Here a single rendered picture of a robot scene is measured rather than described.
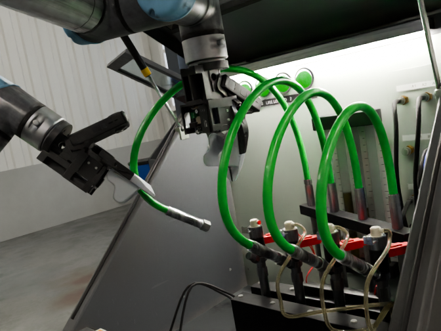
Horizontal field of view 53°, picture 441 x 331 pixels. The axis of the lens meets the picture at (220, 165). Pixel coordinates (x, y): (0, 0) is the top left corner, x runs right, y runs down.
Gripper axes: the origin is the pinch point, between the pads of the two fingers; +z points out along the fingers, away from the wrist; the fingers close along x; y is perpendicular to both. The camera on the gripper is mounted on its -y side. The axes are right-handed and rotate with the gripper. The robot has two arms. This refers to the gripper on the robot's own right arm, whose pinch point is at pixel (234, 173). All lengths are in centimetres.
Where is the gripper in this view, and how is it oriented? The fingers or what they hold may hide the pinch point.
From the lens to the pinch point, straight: 81.0
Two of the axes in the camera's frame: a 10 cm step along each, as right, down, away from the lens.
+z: 1.7, 9.8, 1.3
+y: -6.7, 2.1, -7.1
